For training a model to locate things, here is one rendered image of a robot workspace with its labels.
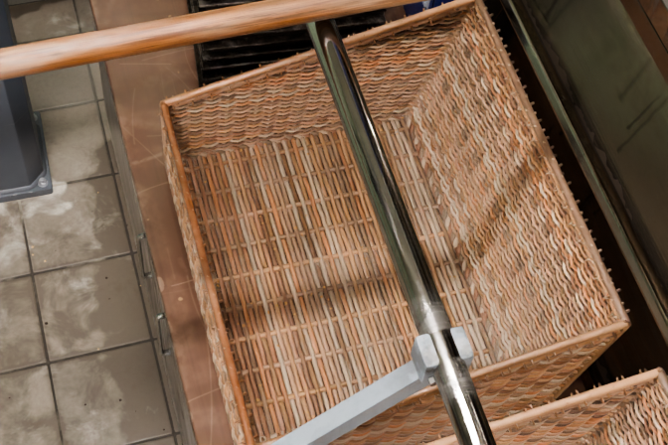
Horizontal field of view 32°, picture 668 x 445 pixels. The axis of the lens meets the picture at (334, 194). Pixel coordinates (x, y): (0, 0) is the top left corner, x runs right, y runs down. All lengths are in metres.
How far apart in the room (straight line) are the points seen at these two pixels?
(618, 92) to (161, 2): 0.89
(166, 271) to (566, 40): 0.66
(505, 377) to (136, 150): 0.71
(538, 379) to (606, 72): 0.40
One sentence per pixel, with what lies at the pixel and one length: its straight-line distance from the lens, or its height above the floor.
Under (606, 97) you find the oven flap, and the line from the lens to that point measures 1.46.
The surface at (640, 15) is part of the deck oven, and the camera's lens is 1.37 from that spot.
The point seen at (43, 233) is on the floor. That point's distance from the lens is 2.48.
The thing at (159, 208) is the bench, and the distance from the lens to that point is 1.80.
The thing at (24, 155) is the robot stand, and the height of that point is 0.13.
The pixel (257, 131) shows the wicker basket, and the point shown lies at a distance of 1.82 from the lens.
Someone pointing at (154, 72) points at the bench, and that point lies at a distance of 1.95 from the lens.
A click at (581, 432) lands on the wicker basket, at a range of 1.55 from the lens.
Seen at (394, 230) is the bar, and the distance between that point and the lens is 1.09.
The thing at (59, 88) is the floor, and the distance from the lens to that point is 2.69.
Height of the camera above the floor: 2.09
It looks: 56 degrees down
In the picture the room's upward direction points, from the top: 7 degrees clockwise
